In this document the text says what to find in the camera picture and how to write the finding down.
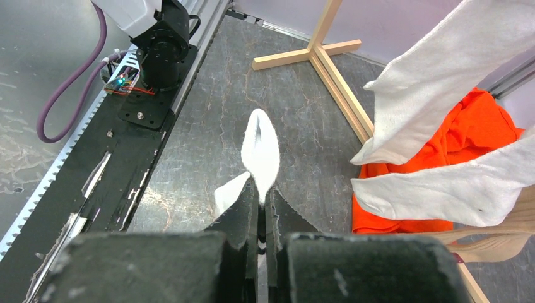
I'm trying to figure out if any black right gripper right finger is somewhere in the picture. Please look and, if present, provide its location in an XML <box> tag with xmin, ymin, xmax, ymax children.
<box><xmin>265</xmin><ymin>188</ymin><xmax>471</xmax><ymax>302</ymax></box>

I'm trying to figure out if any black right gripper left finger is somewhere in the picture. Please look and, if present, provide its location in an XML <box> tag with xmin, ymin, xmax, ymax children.
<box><xmin>37</xmin><ymin>179</ymin><xmax>258</xmax><ymax>302</ymax></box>

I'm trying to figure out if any white sock with black stripes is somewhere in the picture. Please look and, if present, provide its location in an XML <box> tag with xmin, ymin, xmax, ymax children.
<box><xmin>214</xmin><ymin>108</ymin><xmax>281</xmax><ymax>218</ymax></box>

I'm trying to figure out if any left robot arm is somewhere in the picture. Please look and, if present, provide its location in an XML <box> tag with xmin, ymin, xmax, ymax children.
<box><xmin>93</xmin><ymin>0</ymin><xmax>201</xmax><ymax>90</ymax></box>

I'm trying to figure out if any hanging white sock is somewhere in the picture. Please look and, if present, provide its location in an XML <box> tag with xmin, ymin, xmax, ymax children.
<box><xmin>351</xmin><ymin>128</ymin><xmax>534</xmax><ymax>227</ymax></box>
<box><xmin>351</xmin><ymin>1</ymin><xmax>534</xmax><ymax>165</ymax></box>

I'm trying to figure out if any tan sock maroon toe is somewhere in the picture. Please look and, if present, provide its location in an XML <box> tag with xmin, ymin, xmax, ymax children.
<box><xmin>422</xmin><ymin>194</ymin><xmax>534</xmax><ymax>263</ymax></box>

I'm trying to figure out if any orange cloth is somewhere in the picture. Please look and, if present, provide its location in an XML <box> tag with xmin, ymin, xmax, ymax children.
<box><xmin>352</xmin><ymin>88</ymin><xmax>524</xmax><ymax>234</ymax></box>

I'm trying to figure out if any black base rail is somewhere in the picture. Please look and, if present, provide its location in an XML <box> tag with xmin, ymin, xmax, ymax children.
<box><xmin>1</xmin><ymin>46</ymin><xmax>201</xmax><ymax>302</ymax></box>

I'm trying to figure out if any wooden drying rack frame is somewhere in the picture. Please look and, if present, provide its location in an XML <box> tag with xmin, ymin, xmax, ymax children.
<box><xmin>251</xmin><ymin>0</ymin><xmax>490</xmax><ymax>303</ymax></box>

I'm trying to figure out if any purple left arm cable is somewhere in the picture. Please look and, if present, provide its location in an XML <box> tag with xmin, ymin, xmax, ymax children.
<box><xmin>36</xmin><ymin>4</ymin><xmax>126</xmax><ymax>145</ymax></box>

